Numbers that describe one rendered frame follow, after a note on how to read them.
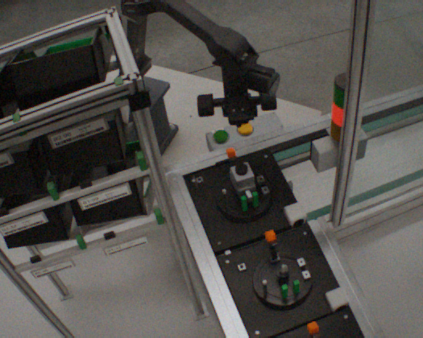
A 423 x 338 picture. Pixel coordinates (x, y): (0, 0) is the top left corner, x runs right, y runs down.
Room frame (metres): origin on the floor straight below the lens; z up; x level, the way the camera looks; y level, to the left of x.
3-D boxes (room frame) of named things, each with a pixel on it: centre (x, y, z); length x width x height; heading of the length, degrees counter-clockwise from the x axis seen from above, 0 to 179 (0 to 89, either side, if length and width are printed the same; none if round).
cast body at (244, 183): (0.80, -0.06, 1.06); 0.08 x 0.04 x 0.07; 12
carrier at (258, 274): (0.56, -0.12, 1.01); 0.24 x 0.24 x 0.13; 12
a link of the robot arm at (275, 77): (0.92, -0.11, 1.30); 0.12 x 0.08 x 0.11; 53
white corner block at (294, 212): (0.73, -0.18, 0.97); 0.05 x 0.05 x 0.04; 12
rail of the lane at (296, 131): (1.02, -0.30, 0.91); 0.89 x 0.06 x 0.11; 102
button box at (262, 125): (1.04, -0.10, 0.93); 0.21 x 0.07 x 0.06; 102
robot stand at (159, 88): (1.14, 0.19, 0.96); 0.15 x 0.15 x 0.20; 58
